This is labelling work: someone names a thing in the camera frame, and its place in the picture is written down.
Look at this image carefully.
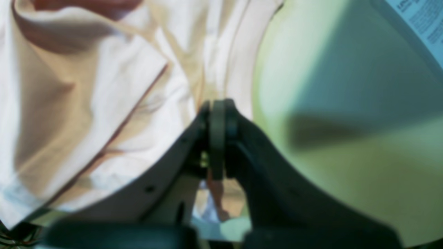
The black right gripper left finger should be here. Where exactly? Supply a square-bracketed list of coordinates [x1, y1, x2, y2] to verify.
[42, 100, 226, 249]

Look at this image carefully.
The pink T-shirt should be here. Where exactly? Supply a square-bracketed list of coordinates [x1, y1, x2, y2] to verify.
[1, 0, 284, 229]

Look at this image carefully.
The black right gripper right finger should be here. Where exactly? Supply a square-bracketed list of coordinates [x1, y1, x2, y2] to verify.
[224, 100, 401, 249]

